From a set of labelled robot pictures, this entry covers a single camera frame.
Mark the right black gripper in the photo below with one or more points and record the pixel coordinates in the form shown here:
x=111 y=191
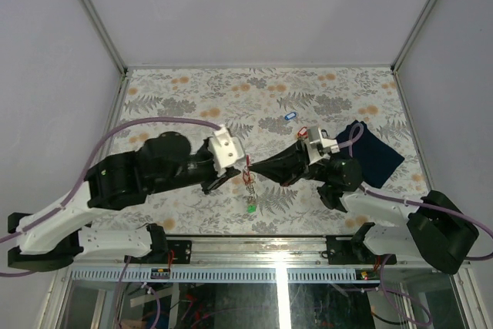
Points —
x=287 y=166

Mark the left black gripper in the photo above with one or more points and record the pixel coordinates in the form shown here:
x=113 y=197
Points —
x=221 y=179

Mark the red key tag with key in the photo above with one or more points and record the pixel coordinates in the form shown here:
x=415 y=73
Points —
x=247 y=176

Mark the metal key holder red handle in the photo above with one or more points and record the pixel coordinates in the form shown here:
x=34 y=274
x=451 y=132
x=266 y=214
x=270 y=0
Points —
x=252 y=196

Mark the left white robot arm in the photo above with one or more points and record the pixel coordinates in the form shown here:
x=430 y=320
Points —
x=62 y=233

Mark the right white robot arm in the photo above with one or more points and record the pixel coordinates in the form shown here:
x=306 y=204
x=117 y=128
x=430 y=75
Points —
x=432 y=229

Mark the red key tags bunch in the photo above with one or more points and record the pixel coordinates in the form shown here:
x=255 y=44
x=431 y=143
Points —
x=302 y=133

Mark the blue key tag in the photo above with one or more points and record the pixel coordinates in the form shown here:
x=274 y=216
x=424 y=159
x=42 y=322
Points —
x=290 y=116

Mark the dark blue cloth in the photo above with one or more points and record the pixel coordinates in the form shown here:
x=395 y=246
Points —
x=378 y=160

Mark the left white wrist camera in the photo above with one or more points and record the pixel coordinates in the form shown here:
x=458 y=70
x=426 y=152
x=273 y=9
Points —
x=226 y=149

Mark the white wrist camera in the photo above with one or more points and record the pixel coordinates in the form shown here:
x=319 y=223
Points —
x=226 y=149
x=319 y=145

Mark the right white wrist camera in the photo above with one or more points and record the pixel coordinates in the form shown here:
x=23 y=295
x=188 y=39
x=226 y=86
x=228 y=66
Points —
x=319 y=145

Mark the aluminium front rail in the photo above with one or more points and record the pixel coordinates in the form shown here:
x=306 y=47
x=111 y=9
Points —
x=246 y=252

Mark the grey slotted cable duct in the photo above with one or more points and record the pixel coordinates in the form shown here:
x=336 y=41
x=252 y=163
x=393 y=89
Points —
x=220 y=275

